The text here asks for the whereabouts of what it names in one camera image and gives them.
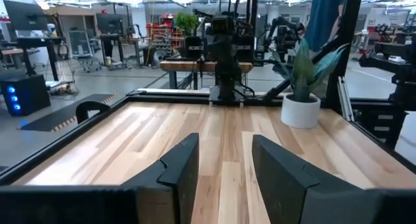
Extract black floor mat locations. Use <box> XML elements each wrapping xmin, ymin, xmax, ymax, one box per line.
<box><xmin>19</xmin><ymin>93</ymin><xmax>118</xmax><ymax>133</ymax></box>

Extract green leafy plant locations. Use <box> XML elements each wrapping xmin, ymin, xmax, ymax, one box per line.
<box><xmin>174</xmin><ymin>10</ymin><xmax>200</xmax><ymax>37</ymax></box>

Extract person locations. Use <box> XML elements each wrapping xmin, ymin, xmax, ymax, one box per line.
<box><xmin>304</xmin><ymin>0</ymin><xmax>348</xmax><ymax>53</ymax></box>

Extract black upright rig frame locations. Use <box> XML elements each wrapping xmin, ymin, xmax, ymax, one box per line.
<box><xmin>262</xmin><ymin>0</ymin><xmax>364</xmax><ymax>108</ymax></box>

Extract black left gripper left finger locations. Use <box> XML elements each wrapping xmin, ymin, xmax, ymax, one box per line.
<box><xmin>121</xmin><ymin>132</ymin><xmax>200</xmax><ymax>224</ymax></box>

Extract black standing desk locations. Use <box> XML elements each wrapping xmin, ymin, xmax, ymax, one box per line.
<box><xmin>0</xmin><ymin>36</ymin><xmax>65</xmax><ymax>82</ymax></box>

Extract black drawer cabinet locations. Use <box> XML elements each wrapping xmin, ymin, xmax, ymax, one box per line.
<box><xmin>350</xmin><ymin>101</ymin><xmax>408</xmax><ymax>151</ymax></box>

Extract computer tower blue lights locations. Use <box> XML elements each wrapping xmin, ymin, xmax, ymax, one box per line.
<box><xmin>0</xmin><ymin>73</ymin><xmax>52</xmax><ymax>118</ymax></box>

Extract red storage rack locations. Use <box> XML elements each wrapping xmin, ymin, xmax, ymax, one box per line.
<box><xmin>147</xmin><ymin>14</ymin><xmax>185</xmax><ymax>56</ymax></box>

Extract black curved chair backrest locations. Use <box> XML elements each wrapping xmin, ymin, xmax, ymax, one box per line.
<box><xmin>75</xmin><ymin>100</ymin><xmax>112</xmax><ymax>125</ymax></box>

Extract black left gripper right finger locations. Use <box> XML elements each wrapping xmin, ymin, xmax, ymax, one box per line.
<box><xmin>251</xmin><ymin>134</ymin><xmax>375</xmax><ymax>224</ymax></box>

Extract wooden bench top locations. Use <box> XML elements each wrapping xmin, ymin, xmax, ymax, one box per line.
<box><xmin>159</xmin><ymin>59</ymin><xmax>254</xmax><ymax>73</ymax></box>

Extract potted plant white pot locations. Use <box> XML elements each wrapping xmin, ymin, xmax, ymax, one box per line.
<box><xmin>270</xmin><ymin>38</ymin><xmax>351</xmax><ymax>130</ymax></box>

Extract black computer monitor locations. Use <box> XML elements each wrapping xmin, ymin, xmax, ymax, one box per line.
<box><xmin>95</xmin><ymin>12</ymin><xmax>130</xmax><ymax>36</ymax></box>
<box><xmin>3</xmin><ymin>0</ymin><xmax>49</xmax><ymax>32</ymax></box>

